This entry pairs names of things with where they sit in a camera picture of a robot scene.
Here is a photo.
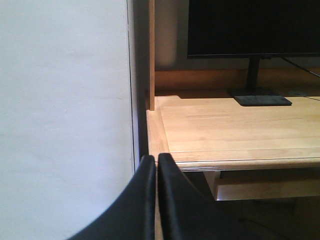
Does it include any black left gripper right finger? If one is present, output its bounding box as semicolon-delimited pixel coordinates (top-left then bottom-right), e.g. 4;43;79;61
157;153;264;240

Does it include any black monitor cable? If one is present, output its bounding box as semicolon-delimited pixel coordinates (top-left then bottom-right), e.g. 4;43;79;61
282;57;320;78

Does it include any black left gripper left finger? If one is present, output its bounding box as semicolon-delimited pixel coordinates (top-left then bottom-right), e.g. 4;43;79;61
70;155;156;240

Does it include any black computer monitor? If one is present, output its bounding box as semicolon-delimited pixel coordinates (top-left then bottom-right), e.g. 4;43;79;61
187;0;320;107

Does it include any wooden desk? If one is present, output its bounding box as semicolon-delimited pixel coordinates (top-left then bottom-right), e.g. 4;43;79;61
147;0;320;201

